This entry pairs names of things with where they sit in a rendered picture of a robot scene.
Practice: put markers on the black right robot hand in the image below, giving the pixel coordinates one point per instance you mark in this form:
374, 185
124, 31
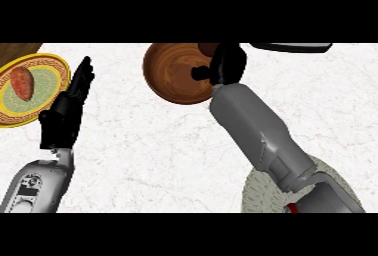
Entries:
228, 65

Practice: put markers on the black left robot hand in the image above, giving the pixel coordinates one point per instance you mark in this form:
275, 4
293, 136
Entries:
61, 116

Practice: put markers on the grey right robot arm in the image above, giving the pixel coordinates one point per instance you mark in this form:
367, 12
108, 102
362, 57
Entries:
268, 140

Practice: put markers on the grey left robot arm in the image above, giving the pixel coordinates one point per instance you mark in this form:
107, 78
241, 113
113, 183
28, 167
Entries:
36, 186

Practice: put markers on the brown wooden bowl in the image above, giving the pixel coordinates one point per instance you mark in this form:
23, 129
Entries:
172, 75

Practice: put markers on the round beige woven placemat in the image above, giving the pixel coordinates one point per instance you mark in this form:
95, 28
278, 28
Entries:
259, 195

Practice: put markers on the small brown round object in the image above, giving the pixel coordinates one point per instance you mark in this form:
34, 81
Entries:
209, 48

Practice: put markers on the yellow rimmed green plate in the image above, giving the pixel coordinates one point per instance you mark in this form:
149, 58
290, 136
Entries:
34, 90

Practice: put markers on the brown sweet potato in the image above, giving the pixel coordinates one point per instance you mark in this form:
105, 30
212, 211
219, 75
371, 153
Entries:
23, 83

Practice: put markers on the brown wooden board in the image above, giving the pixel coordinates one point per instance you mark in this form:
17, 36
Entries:
15, 51

